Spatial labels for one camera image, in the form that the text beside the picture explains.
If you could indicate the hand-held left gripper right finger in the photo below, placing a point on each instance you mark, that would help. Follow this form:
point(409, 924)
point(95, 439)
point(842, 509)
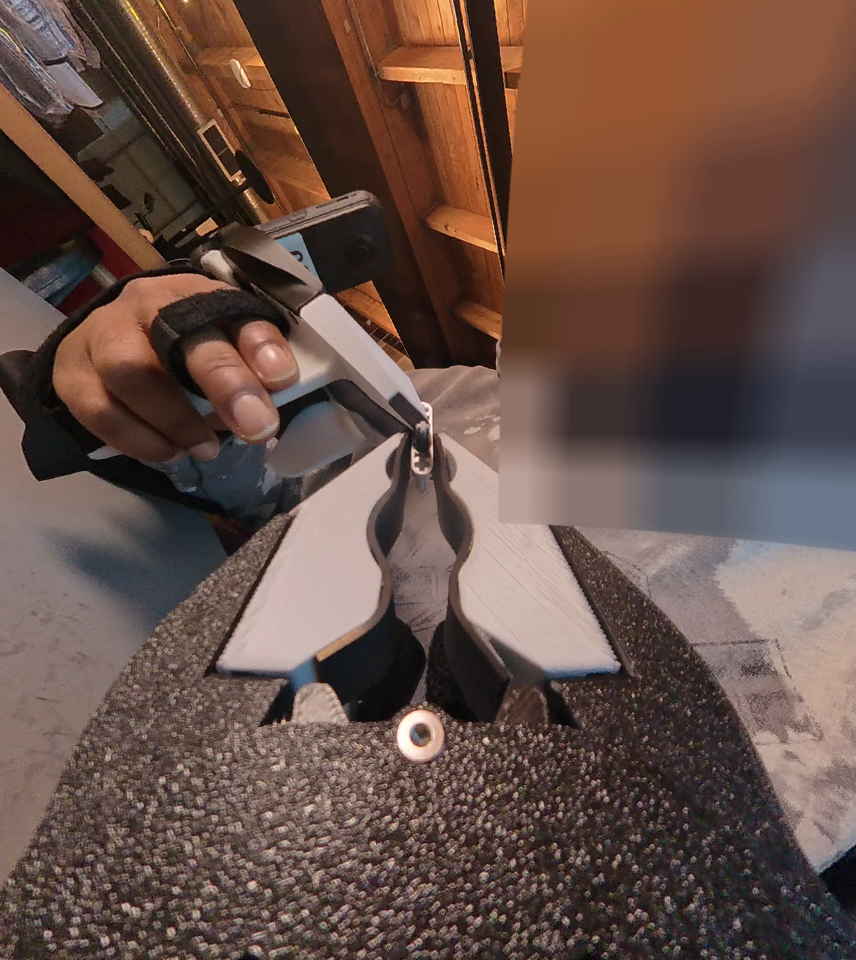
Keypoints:
point(533, 600)

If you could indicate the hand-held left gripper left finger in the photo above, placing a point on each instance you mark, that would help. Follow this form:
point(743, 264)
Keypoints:
point(308, 585)

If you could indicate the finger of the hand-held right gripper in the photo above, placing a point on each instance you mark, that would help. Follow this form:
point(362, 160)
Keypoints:
point(315, 442)
point(353, 352)

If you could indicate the white toy beam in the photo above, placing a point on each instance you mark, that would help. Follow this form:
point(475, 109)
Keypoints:
point(422, 442)

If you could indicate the person's right hand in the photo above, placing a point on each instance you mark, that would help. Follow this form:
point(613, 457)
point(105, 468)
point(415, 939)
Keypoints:
point(120, 375)

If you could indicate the black round stand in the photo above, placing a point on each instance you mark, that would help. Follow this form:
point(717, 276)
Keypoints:
point(254, 176)

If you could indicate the wooden shelf board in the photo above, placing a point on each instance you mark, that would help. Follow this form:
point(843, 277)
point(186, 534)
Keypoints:
point(45, 142)

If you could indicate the pile of clear plastic bags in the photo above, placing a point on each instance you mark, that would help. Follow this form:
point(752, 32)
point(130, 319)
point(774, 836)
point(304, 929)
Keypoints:
point(15, 52)

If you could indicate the white wall vent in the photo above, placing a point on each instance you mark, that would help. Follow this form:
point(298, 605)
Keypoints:
point(218, 150)

